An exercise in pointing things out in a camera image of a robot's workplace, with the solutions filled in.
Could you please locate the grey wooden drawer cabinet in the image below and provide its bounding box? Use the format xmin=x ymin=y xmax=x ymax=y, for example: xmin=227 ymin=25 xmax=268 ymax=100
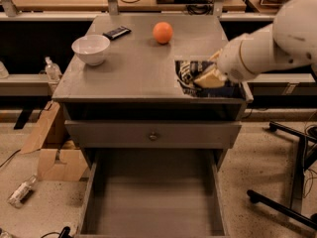
xmin=53 ymin=14 xmax=253 ymax=163

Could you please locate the closed grey top drawer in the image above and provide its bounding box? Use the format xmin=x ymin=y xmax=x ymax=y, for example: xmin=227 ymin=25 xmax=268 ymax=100
xmin=65 ymin=120 xmax=241 ymax=149

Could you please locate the black object bottom edge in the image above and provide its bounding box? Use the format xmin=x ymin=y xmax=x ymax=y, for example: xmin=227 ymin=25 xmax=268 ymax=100
xmin=58 ymin=226 xmax=71 ymax=238

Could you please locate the clear plastic bottle on floor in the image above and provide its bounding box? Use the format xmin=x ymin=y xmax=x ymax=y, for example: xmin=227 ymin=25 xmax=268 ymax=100
xmin=8 ymin=175 xmax=38 ymax=208

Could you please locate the wooden desk in background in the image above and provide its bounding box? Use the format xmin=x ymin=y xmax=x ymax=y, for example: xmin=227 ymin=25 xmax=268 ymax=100
xmin=13 ymin=0 xmax=186 ymax=12

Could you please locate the orange fruit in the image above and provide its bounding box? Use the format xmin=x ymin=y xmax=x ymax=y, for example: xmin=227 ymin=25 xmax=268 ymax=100
xmin=153 ymin=22 xmax=173 ymax=45

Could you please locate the black chair base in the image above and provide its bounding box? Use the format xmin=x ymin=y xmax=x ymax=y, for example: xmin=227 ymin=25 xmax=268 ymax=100
xmin=247 ymin=121 xmax=317 ymax=230

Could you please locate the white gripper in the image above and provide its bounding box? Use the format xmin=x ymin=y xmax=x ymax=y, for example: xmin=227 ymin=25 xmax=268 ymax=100
xmin=194 ymin=34 xmax=256 ymax=88

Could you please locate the clear sanitizer bottle left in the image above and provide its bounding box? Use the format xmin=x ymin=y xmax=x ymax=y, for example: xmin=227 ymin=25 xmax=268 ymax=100
xmin=45 ymin=57 xmax=62 ymax=82

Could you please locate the blue chip bag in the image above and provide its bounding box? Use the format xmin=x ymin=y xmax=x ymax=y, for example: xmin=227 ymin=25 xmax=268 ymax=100
xmin=175 ymin=60 xmax=245 ymax=98

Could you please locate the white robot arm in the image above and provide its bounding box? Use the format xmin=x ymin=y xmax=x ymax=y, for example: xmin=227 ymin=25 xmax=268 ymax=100
xmin=194 ymin=0 xmax=317 ymax=88

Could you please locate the brown cardboard box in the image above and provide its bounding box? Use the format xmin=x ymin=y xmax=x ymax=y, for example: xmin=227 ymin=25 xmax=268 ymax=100
xmin=21 ymin=101 xmax=88 ymax=181

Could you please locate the open grey middle drawer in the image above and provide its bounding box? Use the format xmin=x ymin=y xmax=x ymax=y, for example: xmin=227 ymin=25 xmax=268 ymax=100
xmin=74 ymin=149 xmax=230 ymax=238

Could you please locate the white bowl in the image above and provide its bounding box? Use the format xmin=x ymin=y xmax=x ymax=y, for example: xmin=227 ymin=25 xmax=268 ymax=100
xmin=71 ymin=35 xmax=110 ymax=65

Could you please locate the round drawer knob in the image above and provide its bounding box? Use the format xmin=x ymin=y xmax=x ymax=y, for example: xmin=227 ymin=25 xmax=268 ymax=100
xmin=149 ymin=132 xmax=159 ymax=141

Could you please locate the dark snack bar wrapper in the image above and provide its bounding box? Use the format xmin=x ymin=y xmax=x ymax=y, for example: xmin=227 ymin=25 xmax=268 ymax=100
xmin=104 ymin=26 xmax=131 ymax=41

